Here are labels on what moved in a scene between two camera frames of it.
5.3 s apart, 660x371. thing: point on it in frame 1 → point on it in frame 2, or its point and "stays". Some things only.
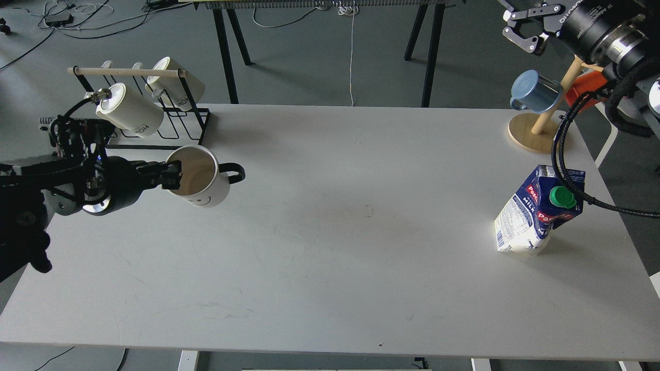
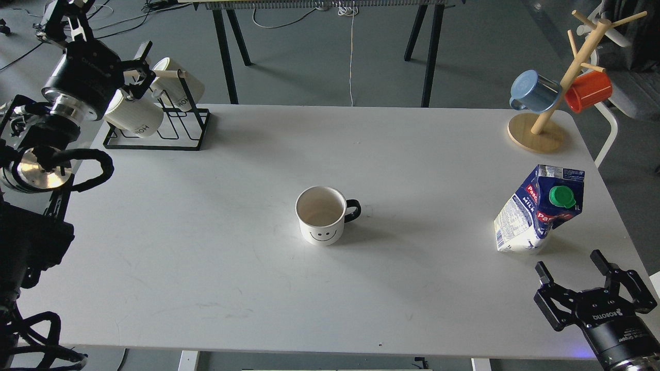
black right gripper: x=622 y=36 → x=610 y=317
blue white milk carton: x=542 y=204 stays
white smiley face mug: x=205 y=183 → x=322 y=212
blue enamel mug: x=532 y=91 stays
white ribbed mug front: x=127 y=110 stays
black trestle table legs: x=218 y=16 stays
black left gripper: x=114 y=182 → x=88 y=75
